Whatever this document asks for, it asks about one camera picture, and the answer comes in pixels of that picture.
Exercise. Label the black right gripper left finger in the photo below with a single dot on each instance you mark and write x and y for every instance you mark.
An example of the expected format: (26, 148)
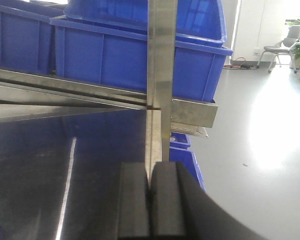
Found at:
(133, 223)

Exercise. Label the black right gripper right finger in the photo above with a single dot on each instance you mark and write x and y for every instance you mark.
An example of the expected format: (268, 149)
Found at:
(181, 210)

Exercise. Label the blue bins lower shelf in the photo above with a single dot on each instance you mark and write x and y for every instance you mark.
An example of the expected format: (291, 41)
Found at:
(180, 144)

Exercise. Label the blue plastic bin front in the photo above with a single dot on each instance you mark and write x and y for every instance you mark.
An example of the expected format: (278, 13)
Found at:
(117, 57)

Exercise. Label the blue plastic bin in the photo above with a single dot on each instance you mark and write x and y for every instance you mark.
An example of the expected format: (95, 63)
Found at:
(27, 39)
(117, 57)

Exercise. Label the tilted blue bin on top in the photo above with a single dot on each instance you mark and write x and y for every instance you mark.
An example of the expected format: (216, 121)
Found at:
(197, 21)

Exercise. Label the grey office chair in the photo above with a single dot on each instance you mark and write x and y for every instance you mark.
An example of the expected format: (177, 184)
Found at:
(285, 47)

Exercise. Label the blue plastic bin left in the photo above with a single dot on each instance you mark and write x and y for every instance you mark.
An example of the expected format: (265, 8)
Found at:
(27, 39)

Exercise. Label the steel shelf rail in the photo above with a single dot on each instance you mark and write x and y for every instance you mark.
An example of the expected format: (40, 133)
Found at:
(187, 116)

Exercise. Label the vertical steel shelf post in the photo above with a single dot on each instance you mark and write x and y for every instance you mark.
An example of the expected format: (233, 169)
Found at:
(161, 33)

